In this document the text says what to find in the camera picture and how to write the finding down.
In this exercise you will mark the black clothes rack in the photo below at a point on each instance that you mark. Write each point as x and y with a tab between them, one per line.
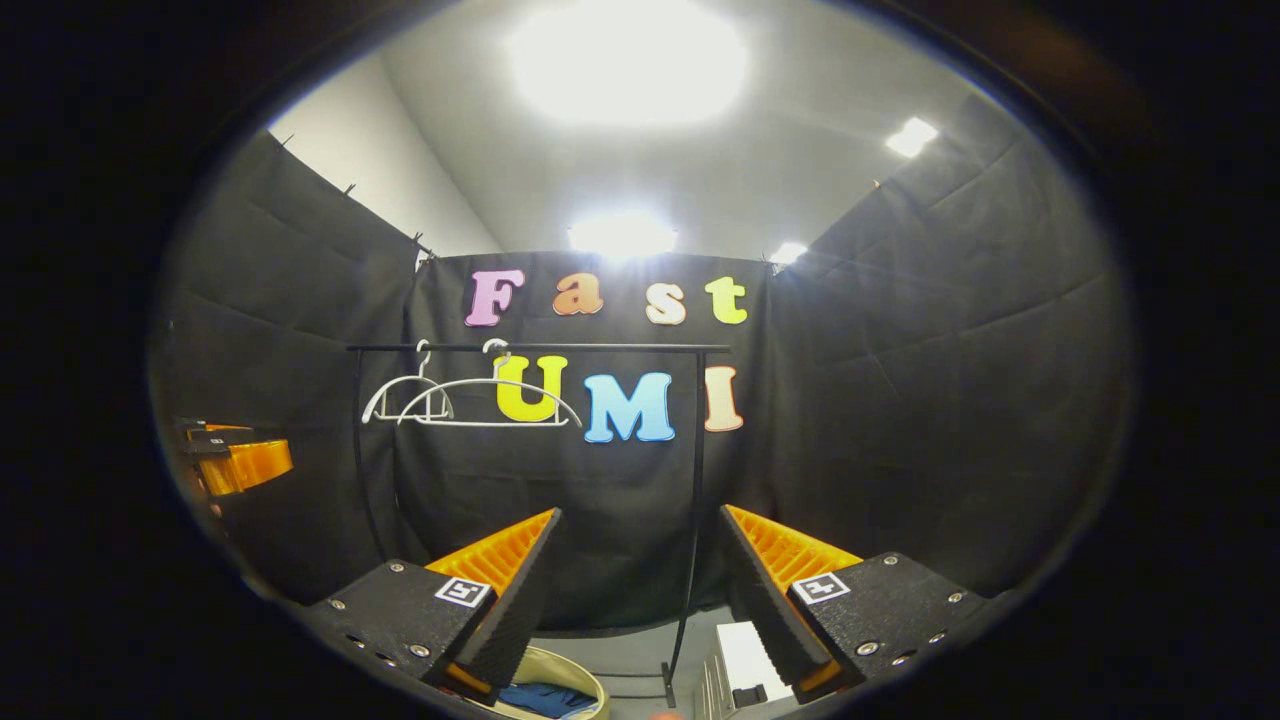
620	348

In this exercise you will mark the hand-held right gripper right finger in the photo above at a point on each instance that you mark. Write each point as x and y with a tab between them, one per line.
765	610

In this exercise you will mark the cream laundry hamper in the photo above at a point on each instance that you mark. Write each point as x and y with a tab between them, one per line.
578	668

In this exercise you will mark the white clothes hanger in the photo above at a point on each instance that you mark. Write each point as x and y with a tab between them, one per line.
424	378
495	381

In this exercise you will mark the small ceiling light panel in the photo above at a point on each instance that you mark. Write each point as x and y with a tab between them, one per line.
788	252

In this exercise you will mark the large ceiling light panel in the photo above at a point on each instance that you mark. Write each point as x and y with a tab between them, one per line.
630	60

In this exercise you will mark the white storage cabinet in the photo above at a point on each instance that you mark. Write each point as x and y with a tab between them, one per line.
745	650

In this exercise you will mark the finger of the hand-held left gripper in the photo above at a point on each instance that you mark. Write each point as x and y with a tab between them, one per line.
225	435
255	465

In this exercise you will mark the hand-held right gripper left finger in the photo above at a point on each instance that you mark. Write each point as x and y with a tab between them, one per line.
520	610

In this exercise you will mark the black backdrop cloth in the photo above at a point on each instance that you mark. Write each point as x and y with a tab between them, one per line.
900	400

